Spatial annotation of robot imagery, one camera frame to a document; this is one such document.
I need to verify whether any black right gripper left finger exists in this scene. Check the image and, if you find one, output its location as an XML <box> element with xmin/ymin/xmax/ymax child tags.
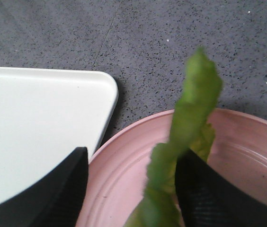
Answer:
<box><xmin>0</xmin><ymin>147</ymin><xmax>88</xmax><ymax>227</ymax></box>

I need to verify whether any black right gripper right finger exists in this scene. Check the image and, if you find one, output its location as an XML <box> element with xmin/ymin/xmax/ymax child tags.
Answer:
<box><xmin>175</xmin><ymin>149</ymin><xmax>267</xmax><ymax>227</ymax></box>

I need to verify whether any green lettuce leaf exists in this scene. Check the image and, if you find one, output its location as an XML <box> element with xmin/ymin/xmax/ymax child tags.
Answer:
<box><xmin>124</xmin><ymin>47</ymin><xmax>223</xmax><ymax>227</ymax></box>

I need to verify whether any cream bear serving tray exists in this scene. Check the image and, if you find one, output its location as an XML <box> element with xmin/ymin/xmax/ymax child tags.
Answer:
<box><xmin>0</xmin><ymin>67</ymin><xmax>118</xmax><ymax>204</ymax></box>

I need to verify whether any pink round plate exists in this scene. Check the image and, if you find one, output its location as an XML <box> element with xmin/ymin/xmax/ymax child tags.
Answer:
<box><xmin>76</xmin><ymin>109</ymin><xmax>267</xmax><ymax>227</ymax></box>

